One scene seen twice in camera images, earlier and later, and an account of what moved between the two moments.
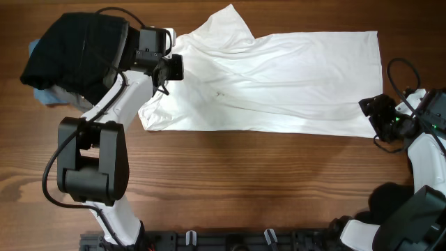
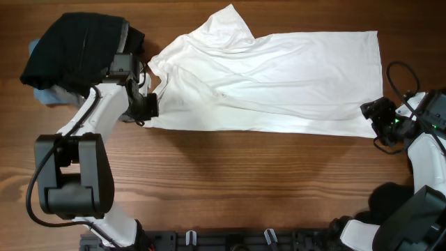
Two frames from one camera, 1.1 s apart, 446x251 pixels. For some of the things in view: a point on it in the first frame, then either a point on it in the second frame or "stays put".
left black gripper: (178, 72) → (152, 112)
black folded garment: (83, 54) stays put
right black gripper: (380, 105) stays put
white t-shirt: (324, 84) stays put
